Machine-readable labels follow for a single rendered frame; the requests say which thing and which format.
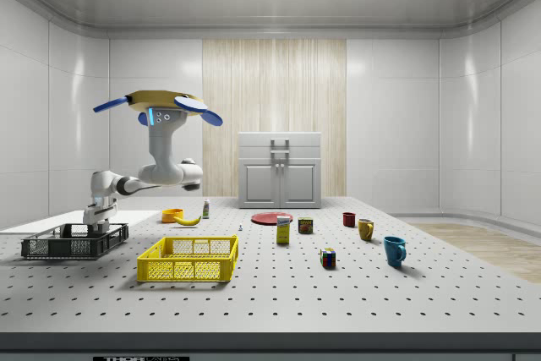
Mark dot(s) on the small white bottle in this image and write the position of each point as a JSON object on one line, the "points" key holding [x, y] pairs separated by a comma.
{"points": [[206, 210]]}

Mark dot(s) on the blue mug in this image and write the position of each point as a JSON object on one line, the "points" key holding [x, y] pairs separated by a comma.
{"points": [[393, 253]]}

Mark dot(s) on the banana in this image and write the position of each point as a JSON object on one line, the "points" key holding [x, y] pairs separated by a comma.
{"points": [[188, 222]]}

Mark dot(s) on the yellow mug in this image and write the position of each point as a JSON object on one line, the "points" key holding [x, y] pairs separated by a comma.
{"points": [[364, 231]]}

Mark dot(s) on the dark grey basket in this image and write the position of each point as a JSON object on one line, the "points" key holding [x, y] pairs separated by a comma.
{"points": [[63, 253]]}

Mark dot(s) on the white cabinet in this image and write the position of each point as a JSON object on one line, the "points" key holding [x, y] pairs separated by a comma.
{"points": [[279, 179]]}

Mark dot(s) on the yellow and white carton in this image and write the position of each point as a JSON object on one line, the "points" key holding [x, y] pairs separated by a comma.
{"points": [[283, 232]]}

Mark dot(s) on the puzzle cube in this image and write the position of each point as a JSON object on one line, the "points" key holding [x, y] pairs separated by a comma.
{"points": [[328, 258]]}

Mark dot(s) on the flat-sided can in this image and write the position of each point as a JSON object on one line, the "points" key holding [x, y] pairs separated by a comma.
{"points": [[305, 225]]}

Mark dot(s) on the yellow bowl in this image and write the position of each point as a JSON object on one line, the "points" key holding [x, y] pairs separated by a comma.
{"points": [[170, 215]]}

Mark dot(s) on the red plate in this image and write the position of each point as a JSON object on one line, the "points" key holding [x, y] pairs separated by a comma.
{"points": [[266, 219]]}

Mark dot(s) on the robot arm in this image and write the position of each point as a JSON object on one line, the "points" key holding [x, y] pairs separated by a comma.
{"points": [[162, 149]]}

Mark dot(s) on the red mug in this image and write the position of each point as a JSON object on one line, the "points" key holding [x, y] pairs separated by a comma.
{"points": [[348, 220]]}

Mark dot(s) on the grey cube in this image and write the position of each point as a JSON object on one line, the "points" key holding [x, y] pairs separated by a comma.
{"points": [[104, 226]]}

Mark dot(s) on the yellow basket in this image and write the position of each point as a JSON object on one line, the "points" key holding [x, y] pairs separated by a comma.
{"points": [[181, 270]]}

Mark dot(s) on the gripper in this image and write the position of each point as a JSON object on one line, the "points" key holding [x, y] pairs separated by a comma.
{"points": [[101, 213]]}

